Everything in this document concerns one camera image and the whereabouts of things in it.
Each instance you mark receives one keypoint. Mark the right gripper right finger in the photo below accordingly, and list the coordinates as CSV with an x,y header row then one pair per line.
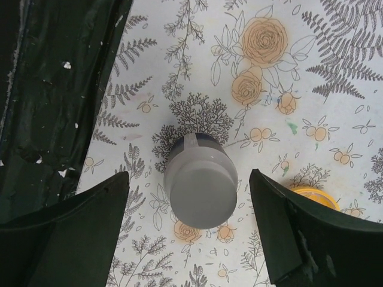
x,y
308,244

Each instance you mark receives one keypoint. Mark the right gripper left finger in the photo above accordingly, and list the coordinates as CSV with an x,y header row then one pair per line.
x,y
71,243

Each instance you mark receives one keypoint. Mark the yellow round pill case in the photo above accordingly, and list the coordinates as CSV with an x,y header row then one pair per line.
x,y
318,196

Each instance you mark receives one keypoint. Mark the white blue pill bottle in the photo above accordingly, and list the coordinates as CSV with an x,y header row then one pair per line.
x,y
200,181

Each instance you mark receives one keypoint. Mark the floral table mat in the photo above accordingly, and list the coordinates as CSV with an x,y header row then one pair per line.
x,y
292,88

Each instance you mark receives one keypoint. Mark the black base frame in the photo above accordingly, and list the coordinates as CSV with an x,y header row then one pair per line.
x,y
56,59

